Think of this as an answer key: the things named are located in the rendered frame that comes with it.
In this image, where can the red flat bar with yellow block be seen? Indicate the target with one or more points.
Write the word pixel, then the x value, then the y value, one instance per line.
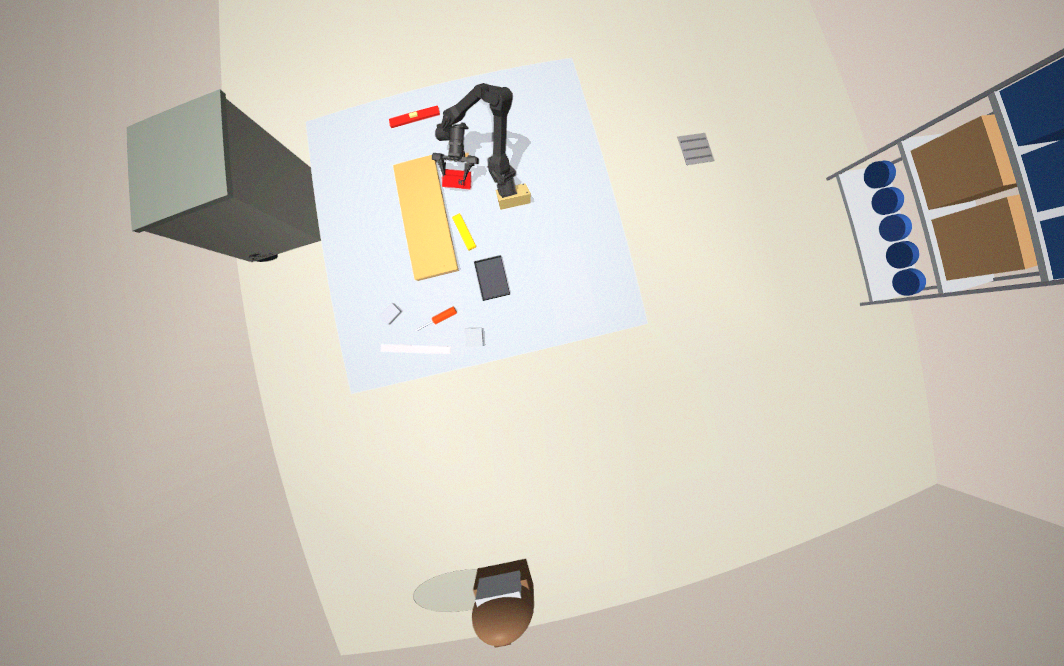
pixel 414 116

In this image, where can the white flat bar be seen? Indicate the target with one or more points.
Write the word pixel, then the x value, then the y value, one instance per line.
pixel 417 349

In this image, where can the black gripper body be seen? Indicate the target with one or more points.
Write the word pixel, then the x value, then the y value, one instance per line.
pixel 455 149

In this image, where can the orange hexagonal rod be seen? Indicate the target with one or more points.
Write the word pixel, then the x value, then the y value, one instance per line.
pixel 441 316

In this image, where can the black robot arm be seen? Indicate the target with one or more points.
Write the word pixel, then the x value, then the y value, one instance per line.
pixel 500 100

